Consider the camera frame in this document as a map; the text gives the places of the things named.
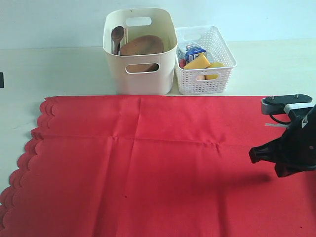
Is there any blue white milk carton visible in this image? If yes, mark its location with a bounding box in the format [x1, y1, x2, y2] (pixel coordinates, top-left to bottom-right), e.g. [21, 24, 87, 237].
[177, 41, 207, 62]

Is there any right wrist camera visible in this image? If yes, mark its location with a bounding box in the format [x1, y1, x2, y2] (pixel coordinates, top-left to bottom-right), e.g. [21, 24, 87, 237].
[261, 94, 313, 115]

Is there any yellow lemon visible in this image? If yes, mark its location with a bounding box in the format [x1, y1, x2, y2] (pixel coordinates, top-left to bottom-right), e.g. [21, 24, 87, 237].
[204, 62, 224, 80]

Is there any wooden chopstick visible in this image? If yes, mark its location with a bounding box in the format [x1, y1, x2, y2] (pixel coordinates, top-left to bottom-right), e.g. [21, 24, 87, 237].
[124, 27, 129, 44]

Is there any cream plastic tub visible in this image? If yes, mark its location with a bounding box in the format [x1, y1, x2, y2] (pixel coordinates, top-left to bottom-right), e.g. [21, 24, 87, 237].
[103, 7, 178, 95]

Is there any red scalloped table cloth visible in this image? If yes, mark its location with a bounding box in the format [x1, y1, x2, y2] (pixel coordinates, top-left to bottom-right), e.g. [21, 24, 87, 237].
[0, 95, 316, 237]

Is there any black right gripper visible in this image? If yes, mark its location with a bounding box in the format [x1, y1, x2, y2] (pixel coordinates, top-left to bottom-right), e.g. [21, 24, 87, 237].
[249, 107, 316, 178]

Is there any red sausage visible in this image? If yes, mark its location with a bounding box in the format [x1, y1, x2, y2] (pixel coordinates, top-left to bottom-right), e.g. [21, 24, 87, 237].
[179, 59, 186, 69]

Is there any brown wooden plate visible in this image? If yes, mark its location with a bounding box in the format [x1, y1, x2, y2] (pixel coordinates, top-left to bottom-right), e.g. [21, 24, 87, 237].
[120, 35, 164, 73]

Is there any dark wooden spoon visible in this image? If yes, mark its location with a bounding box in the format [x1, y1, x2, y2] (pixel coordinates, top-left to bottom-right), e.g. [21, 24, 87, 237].
[111, 26, 124, 55]

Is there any white woven plastic basket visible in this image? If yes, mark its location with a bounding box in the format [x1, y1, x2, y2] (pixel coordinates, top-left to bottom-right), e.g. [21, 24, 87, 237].
[175, 26, 237, 95]

